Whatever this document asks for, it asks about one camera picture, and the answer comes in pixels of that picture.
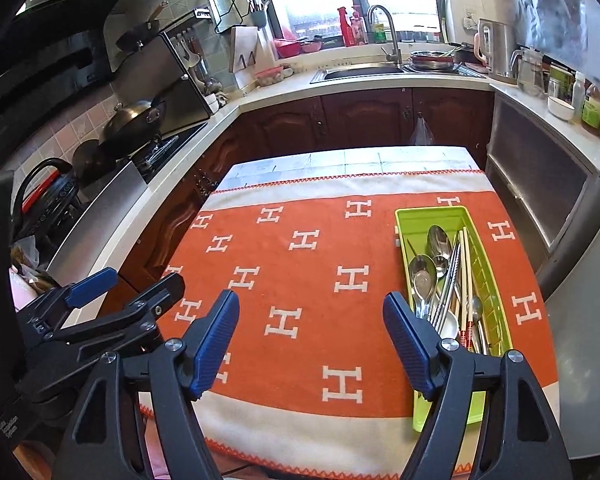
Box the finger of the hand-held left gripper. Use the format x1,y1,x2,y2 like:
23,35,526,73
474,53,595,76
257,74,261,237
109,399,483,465
17,268,119,334
50,273,187,362

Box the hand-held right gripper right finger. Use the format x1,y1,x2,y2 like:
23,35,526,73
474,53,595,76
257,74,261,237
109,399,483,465
383,290,572,480

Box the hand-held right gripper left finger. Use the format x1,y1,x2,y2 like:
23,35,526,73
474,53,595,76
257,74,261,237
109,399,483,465
52,290,241,480

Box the white ceramic spoon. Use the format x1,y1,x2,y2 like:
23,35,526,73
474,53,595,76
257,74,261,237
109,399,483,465
437,310,461,341

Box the red patterned chopstick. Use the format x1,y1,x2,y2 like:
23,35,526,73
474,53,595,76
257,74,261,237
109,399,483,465
460,320,481,351

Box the steel chopstick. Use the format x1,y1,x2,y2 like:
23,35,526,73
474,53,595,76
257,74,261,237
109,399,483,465
437,247,463,333
432,244,462,328

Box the short-handled steel spoon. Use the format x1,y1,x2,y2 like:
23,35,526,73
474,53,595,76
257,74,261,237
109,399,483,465
407,254,438,318

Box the small steel spoon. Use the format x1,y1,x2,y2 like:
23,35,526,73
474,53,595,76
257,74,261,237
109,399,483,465
470,296,486,351

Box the pale chopstick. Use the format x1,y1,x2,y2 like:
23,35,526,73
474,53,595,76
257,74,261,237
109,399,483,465
459,229,470,348

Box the plain wooden chopstick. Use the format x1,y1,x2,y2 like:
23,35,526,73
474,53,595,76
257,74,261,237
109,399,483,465
466,227,476,311

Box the large steel spoon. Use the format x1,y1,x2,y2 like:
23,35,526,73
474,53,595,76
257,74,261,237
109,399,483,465
426,225,456,311

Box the green plastic utensil tray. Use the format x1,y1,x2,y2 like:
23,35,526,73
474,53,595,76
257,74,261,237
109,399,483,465
394,206,515,433

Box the steel splash guard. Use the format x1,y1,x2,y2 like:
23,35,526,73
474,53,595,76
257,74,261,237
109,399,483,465
45,160,148,286

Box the orange patterned blanket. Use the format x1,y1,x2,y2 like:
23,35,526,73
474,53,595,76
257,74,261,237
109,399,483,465
140,170,561,476

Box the black electric cooker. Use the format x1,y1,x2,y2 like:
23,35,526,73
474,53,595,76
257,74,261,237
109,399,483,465
10,157,83,241

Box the black cooking pot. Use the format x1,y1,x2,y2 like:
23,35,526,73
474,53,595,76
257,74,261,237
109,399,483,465
72,140,116,186

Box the gas stove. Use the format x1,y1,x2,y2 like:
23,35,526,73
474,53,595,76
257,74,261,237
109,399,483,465
130,130,181,181

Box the pale gridded table mat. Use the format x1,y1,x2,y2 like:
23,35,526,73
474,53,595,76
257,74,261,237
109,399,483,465
215,146,486,192

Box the hanging plastic bag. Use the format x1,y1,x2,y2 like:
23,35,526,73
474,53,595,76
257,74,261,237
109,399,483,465
410,115,436,147

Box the grey built-in appliance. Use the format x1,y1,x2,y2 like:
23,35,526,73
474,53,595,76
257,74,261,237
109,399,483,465
485,91,600,281

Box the black range hood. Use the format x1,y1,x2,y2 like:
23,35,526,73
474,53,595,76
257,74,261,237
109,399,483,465
0,0,136,171

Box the white kitchen countertop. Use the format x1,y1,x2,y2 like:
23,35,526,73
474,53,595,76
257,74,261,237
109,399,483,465
45,57,600,331

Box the dark wooden kitchen cabinets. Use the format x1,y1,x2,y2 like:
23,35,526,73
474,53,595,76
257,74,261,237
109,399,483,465
97,87,496,311

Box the red-lidded food container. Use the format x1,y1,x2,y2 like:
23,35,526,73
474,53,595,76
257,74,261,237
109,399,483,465
255,65,285,86

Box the white cutting board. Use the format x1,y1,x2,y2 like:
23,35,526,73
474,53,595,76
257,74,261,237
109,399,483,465
229,25,261,73

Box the steel sink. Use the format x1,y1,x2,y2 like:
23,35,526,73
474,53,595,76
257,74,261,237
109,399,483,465
310,62,411,83

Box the white bowl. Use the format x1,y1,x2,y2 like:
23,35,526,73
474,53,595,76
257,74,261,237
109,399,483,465
547,95,576,121

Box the stack of dishes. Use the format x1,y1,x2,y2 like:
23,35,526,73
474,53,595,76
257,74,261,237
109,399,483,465
410,47,461,73

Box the red bowl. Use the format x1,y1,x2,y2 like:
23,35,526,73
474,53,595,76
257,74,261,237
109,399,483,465
275,37,303,58

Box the glass pitcher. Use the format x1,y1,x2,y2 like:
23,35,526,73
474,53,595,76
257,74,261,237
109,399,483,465
510,47,546,96

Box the green-labelled bottle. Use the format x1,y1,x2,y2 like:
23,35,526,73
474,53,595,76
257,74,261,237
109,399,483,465
581,85,600,133

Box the steel faucet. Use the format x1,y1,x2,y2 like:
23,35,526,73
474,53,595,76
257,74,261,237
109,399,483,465
367,5,403,63

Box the white-capped bottle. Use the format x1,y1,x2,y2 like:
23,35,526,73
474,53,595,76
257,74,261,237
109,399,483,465
572,72,588,121

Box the steel electric kettle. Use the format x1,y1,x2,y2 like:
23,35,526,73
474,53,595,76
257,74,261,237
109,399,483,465
475,17,518,83

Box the red spray bottle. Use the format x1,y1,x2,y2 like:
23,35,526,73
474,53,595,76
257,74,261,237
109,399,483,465
337,6,353,47

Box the pink bottle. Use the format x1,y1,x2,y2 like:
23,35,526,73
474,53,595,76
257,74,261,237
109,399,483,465
350,6,367,45

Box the window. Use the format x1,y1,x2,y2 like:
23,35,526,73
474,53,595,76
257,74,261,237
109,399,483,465
265,0,446,51

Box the shiny wall sheet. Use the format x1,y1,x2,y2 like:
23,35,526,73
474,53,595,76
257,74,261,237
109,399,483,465
510,0,600,96

